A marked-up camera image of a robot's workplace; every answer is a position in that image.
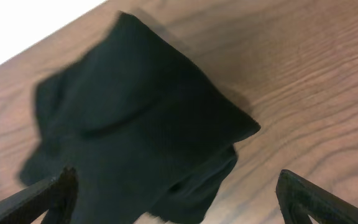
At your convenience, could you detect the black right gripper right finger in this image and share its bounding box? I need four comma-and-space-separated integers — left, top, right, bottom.
275, 169, 358, 224

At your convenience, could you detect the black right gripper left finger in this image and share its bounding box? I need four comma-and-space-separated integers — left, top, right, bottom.
0, 168, 78, 224

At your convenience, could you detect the plain black garment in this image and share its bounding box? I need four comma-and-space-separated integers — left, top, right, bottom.
19, 13, 260, 223

